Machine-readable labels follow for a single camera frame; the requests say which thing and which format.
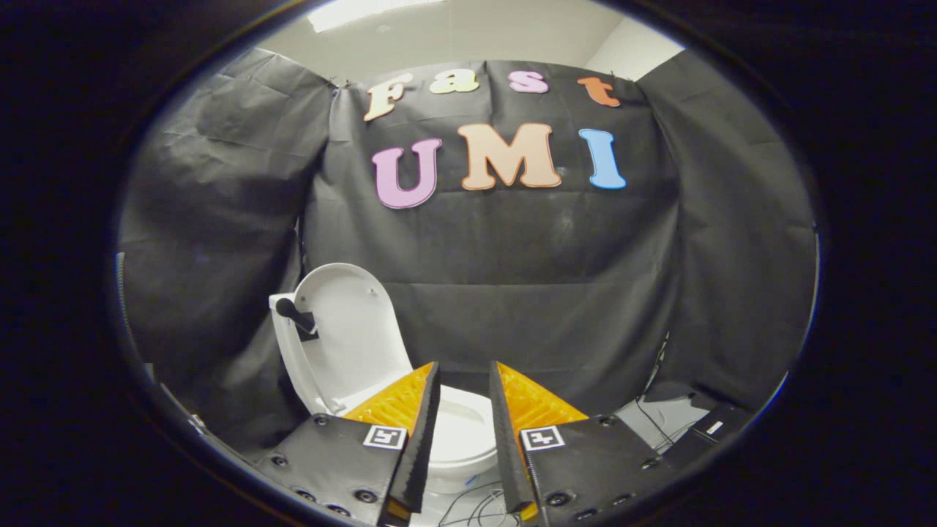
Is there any black box with white label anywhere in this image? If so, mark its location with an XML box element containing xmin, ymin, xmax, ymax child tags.
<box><xmin>659</xmin><ymin>399</ymin><xmax>755</xmax><ymax>458</ymax></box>

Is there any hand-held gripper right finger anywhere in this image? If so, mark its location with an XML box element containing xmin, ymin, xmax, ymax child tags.
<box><xmin>489</xmin><ymin>361</ymin><xmax>678</xmax><ymax>524</ymax></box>

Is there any grey ribbed hose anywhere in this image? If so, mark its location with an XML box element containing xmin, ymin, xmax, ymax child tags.
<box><xmin>114</xmin><ymin>253</ymin><xmax>146</xmax><ymax>367</ymax></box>

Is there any tangle of cables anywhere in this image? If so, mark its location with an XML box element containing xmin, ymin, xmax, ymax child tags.
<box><xmin>438</xmin><ymin>395</ymin><xmax>696</xmax><ymax>527</ymax></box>

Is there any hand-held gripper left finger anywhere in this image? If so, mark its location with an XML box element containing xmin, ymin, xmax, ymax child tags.
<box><xmin>253</xmin><ymin>361</ymin><xmax>441</xmax><ymax>526</ymax></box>

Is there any white toilet lid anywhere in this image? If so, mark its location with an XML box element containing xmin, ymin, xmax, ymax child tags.
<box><xmin>269</xmin><ymin>263</ymin><xmax>414</xmax><ymax>416</ymax></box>

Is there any black backdrop cloth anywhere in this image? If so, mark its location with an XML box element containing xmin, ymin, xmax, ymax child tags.
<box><xmin>117</xmin><ymin>47</ymin><xmax>817</xmax><ymax>447</ymax></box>

